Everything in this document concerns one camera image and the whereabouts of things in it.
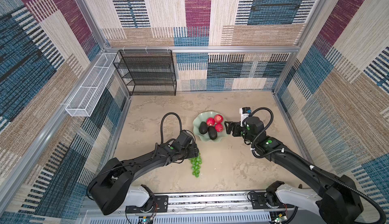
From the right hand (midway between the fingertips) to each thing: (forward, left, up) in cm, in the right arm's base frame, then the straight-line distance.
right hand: (232, 124), depth 82 cm
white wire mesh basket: (+19, +85, +2) cm, 88 cm away
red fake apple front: (+6, +5, -12) cm, 15 cm away
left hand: (-9, +20, -11) cm, 25 cm away
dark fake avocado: (+6, +15, -13) cm, 21 cm away
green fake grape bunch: (-15, +20, -12) cm, 28 cm away
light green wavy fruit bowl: (+14, +14, -13) cm, 24 cm away
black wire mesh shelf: (+45, +53, +1) cm, 70 cm away
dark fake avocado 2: (+3, +9, -13) cm, 16 cm away
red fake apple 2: (+10, +5, -10) cm, 15 cm away
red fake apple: (+10, +10, -11) cm, 18 cm away
